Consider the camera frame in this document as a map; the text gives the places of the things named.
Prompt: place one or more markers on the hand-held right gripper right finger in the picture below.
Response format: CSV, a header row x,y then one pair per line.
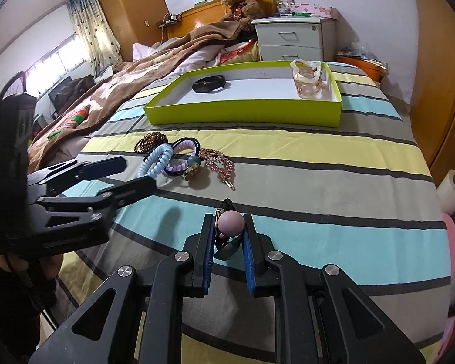
x,y
249,265

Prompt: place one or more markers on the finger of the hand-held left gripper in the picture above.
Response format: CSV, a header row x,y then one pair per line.
x,y
136,187
106,165

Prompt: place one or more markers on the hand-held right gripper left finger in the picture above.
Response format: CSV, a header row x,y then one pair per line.
x,y
209,242

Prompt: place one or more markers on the pink rhinestone hair clip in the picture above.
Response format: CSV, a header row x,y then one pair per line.
x,y
220,167

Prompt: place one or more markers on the green cardboard box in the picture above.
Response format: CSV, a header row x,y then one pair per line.
x,y
250,110

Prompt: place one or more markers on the person's left hand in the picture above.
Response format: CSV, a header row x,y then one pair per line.
x,y
51,263

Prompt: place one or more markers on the brown blanket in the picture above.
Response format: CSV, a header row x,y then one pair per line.
x,y
136,72

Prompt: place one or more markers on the window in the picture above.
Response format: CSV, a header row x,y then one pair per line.
x,y
66,55

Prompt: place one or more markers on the black watch band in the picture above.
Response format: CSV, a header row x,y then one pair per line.
x,y
208,83

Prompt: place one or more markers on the dotted curtain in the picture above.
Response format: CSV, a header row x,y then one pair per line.
x,y
94,34

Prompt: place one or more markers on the white duvet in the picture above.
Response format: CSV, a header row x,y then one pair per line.
x,y
201,58

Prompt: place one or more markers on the wooden wardrobe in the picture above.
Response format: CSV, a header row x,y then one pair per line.
x,y
132,7

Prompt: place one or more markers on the power strip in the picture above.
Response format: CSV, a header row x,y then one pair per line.
x,y
170,18

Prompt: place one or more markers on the yellow pillow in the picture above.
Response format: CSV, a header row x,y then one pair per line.
x,y
239,57

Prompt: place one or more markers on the wooden headboard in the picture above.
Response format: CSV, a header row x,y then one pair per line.
x,y
204,17

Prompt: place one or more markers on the clear glass dish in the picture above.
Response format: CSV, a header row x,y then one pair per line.
x,y
307,79

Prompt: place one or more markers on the white paper roll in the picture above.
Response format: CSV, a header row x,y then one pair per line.
x,y
449,193

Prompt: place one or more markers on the white nightstand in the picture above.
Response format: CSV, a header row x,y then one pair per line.
x,y
292,38

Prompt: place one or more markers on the orange basin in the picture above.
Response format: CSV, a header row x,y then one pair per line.
x,y
364,66

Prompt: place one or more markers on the clear plastic container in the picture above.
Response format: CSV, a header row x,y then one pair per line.
x,y
285,5

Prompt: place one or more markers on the plastic bags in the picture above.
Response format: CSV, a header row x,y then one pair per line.
x,y
358,51

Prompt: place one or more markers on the pink floral box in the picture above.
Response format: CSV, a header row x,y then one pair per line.
x,y
318,8

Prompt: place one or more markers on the wooden cabinet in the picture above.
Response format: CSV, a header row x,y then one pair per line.
x,y
440,83

